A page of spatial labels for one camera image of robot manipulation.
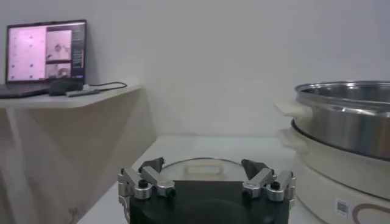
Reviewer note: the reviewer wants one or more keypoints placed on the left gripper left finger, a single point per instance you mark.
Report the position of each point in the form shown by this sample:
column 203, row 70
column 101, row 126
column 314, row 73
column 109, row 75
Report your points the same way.
column 146, row 182

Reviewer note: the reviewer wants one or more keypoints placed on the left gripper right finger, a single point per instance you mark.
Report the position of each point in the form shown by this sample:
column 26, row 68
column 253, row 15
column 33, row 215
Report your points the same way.
column 262, row 181

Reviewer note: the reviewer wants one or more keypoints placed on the round glass pot lid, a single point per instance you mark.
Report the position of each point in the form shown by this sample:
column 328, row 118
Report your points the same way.
column 173, row 173

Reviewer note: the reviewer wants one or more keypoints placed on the steel steamer basket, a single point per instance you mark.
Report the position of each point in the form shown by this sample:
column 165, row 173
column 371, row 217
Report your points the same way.
column 341, row 134

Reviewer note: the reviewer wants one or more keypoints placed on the cream electric pot base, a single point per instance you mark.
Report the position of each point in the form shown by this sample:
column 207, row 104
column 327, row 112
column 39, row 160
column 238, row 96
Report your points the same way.
column 329, row 188

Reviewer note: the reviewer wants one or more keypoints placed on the grey usb hub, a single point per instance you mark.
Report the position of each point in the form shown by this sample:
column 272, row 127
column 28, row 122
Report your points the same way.
column 82, row 92

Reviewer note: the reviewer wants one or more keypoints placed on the white side table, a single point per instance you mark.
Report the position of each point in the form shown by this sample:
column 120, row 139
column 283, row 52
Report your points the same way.
column 61, row 102

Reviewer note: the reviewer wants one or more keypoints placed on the black computer mouse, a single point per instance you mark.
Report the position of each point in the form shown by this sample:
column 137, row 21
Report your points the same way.
column 62, row 86

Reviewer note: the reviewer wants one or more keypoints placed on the black open laptop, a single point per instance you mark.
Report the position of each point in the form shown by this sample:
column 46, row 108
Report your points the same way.
column 27, row 51

